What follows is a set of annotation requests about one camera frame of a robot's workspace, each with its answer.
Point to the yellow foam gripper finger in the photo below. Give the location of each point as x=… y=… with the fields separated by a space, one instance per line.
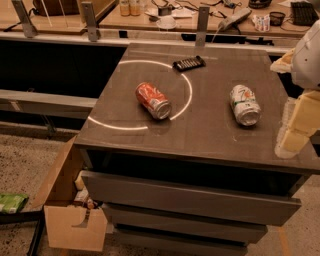
x=283 y=64
x=300 y=121

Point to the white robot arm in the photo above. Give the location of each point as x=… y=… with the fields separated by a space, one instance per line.
x=305 y=67

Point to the black mesh cup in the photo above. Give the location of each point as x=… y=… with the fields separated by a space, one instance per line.
x=276 y=18

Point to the white red snack packet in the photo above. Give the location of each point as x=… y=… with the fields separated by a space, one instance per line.
x=261 y=23

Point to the white green soda can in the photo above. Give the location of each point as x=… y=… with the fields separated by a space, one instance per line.
x=244 y=105

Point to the black keyboard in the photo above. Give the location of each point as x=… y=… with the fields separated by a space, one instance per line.
x=303 y=14

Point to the grey power strip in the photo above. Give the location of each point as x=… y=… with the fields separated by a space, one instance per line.
x=235 y=18

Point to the grey drawer cabinet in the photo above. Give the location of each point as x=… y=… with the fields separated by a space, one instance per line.
x=197 y=181

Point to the white bowl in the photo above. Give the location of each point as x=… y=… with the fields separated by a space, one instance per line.
x=166 y=22

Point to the red soda can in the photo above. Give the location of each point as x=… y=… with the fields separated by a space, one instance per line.
x=153 y=100

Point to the small bottle pair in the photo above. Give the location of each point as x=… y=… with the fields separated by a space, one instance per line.
x=130 y=7

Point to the cardboard box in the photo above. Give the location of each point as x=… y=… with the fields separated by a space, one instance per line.
x=69 y=226

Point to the green snack bag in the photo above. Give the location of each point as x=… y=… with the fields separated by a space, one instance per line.
x=11 y=203

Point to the right metal bracket post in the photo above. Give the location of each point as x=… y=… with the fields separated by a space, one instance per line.
x=203 y=15

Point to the metal bracket post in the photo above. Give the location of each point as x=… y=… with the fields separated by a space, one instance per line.
x=203 y=15
x=89 y=16
x=29 y=29

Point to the middle metal bracket post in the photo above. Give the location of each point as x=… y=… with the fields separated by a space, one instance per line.
x=89 y=16

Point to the left metal bracket post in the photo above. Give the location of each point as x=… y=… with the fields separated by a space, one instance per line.
x=29 y=29

